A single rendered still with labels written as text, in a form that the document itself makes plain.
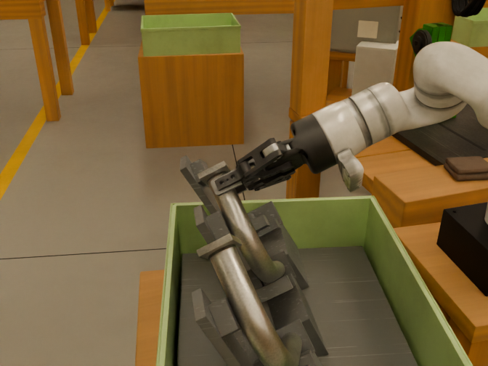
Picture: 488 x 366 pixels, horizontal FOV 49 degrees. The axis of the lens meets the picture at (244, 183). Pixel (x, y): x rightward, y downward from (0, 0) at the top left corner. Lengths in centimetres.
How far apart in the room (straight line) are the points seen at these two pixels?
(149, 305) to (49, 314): 131
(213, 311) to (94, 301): 184
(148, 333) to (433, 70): 67
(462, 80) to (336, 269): 52
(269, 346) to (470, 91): 38
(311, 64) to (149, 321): 96
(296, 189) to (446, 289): 87
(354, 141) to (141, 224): 222
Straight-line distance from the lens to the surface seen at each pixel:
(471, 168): 139
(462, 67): 72
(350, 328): 98
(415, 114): 75
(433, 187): 134
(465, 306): 108
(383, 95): 71
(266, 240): 105
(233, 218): 70
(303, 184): 186
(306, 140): 69
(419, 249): 119
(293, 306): 89
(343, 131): 69
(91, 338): 224
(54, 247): 278
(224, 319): 57
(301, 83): 171
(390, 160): 149
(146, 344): 103
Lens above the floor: 151
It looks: 28 degrees down
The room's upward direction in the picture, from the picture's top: straight up
